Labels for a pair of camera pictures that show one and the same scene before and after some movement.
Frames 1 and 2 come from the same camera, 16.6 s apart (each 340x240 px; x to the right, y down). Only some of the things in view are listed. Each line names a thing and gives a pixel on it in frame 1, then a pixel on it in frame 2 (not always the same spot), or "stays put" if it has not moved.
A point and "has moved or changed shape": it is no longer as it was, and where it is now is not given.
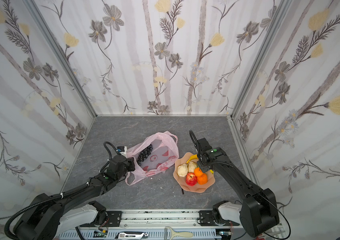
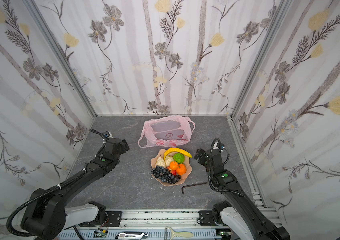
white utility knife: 131,235 stays put
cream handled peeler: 173,233 stays put
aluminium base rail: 171,224 stays put
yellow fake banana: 195,156 has moved or changed shape
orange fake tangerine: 202,179 to 181,169
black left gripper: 129,164 to 120,145
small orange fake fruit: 198,172 to 173,165
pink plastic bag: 164,153 to 168,131
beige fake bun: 191,165 to 168,159
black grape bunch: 144,154 to 164,174
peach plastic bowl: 182,180 to 187,162
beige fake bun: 182,170 to 160,162
